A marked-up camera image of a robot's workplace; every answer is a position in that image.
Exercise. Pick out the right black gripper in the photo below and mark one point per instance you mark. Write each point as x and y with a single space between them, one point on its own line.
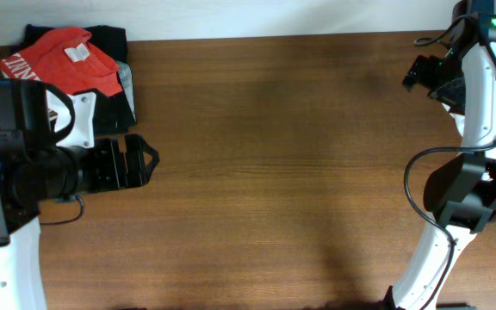
417 71

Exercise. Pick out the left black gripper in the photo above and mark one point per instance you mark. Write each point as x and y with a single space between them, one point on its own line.
113 164

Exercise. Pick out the red orange t-shirt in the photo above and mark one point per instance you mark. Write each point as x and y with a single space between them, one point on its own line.
64 58

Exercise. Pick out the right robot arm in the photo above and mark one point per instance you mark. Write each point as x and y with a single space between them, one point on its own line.
459 198

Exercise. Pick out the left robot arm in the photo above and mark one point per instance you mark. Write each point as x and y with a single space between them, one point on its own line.
20 279

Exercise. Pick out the folded black garment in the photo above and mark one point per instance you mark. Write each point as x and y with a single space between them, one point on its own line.
112 114

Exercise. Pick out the folded grey garment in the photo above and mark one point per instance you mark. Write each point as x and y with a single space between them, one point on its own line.
126 78

